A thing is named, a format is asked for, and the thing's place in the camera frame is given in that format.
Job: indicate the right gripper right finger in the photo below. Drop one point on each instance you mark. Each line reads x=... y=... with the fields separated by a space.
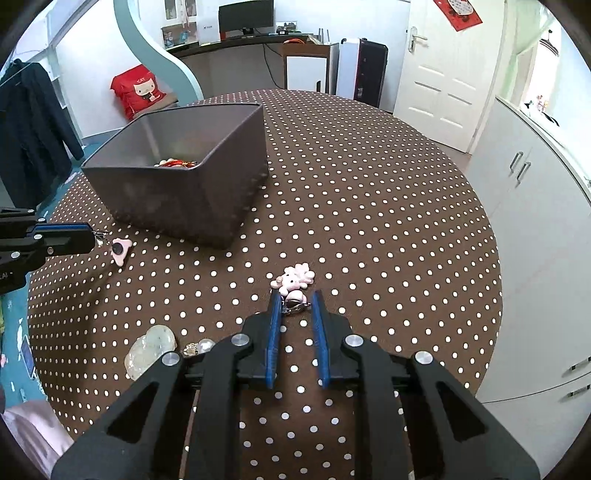
x=414 y=419

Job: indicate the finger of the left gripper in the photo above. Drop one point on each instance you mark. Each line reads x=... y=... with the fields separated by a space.
x=17 y=216
x=50 y=239

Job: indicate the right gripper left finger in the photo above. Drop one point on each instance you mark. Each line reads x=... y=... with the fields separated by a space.
x=180 y=418

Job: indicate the pink triangular charm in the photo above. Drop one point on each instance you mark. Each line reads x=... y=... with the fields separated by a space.
x=119 y=248

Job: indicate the pink kitty charm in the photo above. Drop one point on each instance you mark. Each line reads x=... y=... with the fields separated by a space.
x=294 y=278

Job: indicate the pink sleeved forearm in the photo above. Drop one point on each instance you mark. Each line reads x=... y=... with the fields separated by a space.
x=39 y=432

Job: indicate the dark hanging jacket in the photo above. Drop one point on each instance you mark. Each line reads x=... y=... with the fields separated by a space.
x=38 y=141

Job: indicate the silver pearl earring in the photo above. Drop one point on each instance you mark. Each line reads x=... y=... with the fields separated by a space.
x=197 y=348

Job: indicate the pale jade pendant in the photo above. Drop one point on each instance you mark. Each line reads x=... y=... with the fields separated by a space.
x=147 y=349

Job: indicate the white low cabinet row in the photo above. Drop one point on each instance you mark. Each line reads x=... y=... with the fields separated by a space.
x=538 y=381

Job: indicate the grey metal tin box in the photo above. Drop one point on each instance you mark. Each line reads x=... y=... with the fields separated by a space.
x=189 y=172

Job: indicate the clear crystal charm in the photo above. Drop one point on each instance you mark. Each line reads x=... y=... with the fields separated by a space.
x=295 y=302

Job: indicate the red cat print bag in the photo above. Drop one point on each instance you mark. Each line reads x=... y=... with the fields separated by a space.
x=136 y=89

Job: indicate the brown polka dot tablecloth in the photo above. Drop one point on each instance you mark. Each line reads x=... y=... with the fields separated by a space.
x=398 y=240

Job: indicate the black computer monitor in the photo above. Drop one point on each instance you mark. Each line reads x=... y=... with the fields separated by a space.
x=246 y=16

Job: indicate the white small cabinet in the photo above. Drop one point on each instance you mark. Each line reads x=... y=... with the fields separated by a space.
x=310 y=66

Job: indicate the dark desk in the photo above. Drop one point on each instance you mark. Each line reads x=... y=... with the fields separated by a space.
x=195 y=48

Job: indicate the white panel door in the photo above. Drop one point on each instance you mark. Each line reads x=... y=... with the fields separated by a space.
x=447 y=75

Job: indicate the white black air cooler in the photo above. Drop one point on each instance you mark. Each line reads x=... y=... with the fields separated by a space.
x=362 y=70

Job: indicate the red door decoration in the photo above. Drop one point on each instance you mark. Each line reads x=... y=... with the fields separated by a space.
x=460 y=13

